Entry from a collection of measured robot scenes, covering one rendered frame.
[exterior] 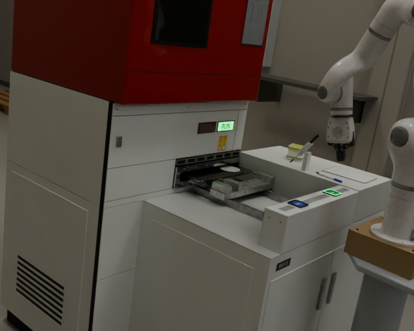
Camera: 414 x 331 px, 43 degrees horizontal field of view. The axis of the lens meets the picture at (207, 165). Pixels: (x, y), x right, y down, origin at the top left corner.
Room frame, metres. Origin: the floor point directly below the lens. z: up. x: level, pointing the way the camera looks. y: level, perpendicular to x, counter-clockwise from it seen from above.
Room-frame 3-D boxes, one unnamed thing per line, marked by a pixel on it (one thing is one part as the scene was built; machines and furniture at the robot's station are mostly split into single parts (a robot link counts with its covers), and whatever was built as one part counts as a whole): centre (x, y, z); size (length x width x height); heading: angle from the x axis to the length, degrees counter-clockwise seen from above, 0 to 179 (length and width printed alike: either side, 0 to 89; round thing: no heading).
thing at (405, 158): (1.73, -0.67, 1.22); 0.19 x 0.12 x 0.24; 128
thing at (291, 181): (2.42, -0.50, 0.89); 0.62 x 0.35 x 0.14; 51
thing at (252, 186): (2.21, -0.17, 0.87); 0.36 x 0.08 x 0.03; 141
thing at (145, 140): (2.17, 0.11, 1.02); 0.81 x 0.03 x 0.40; 141
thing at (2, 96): (7.50, 2.82, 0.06); 1.37 x 0.97 x 0.12; 48
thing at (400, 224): (1.75, -0.70, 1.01); 0.19 x 0.19 x 0.18
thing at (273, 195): (2.26, -0.32, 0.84); 0.50 x 0.02 x 0.03; 51
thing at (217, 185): (2.09, -0.07, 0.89); 0.08 x 0.03 x 0.03; 51
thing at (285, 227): (1.90, -0.43, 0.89); 0.55 x 0.09 x 0.14; 141
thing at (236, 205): (2.05, -0.16, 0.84); 0.50 x 0.02 x 0.03; 51
